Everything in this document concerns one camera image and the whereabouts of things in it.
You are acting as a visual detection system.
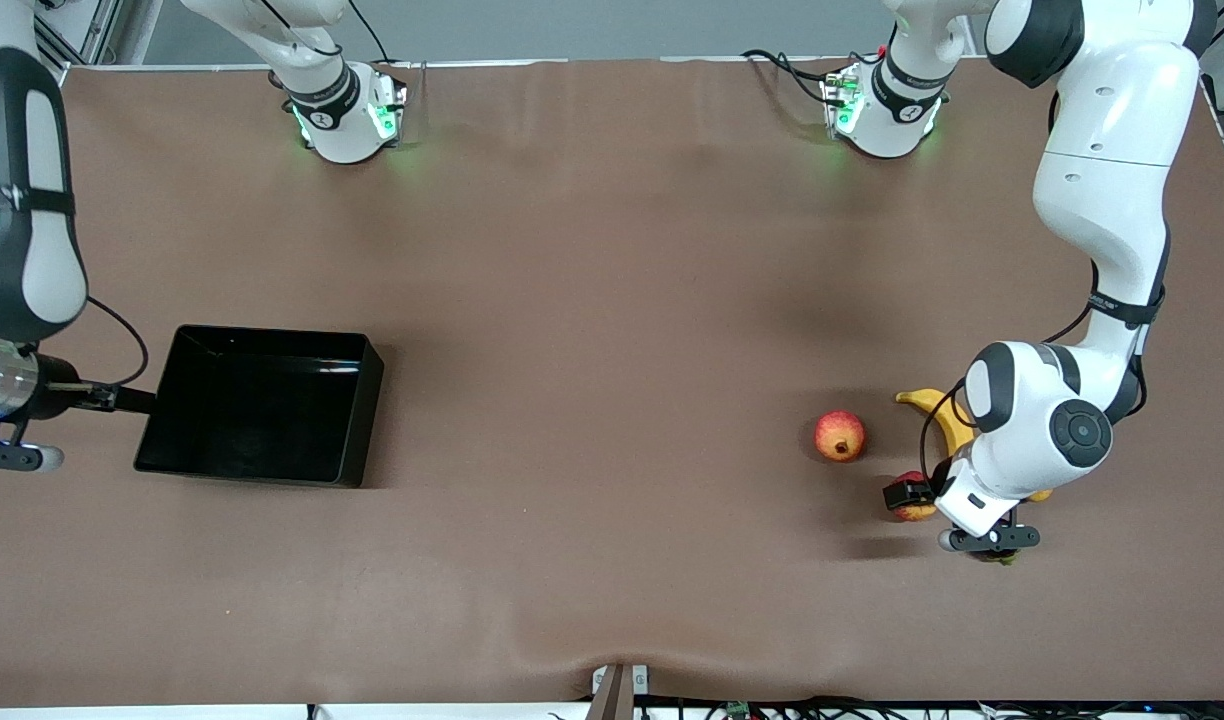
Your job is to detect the red yellow apple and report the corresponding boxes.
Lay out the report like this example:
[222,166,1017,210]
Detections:
[892,470,939,523]

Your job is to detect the yellow banana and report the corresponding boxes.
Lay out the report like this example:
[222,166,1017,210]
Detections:
[895,388,976,463]

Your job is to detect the black plastic box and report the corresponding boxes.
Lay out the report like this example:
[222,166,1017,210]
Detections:
[134,324,385,489]

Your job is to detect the red pomegranate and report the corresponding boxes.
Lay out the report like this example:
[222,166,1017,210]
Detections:
[814,411,867,463]

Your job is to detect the brown table mat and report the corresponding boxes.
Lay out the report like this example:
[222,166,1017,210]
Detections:
[0,57,1224,706]

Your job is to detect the black table edge cables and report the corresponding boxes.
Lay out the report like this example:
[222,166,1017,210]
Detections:
[552,695,1224,720]

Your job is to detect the metal bracket with brown post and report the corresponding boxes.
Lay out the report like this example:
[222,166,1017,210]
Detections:
[590,663,649,720]

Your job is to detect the black right base cable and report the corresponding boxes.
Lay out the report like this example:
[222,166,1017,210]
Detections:
[347,0,393,66]

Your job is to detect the black base cable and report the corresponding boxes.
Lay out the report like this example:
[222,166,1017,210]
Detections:
[740,47,835,109]
[347,0,393,66]

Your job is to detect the black left base cable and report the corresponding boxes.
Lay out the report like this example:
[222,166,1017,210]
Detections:
[740,47,835,109]

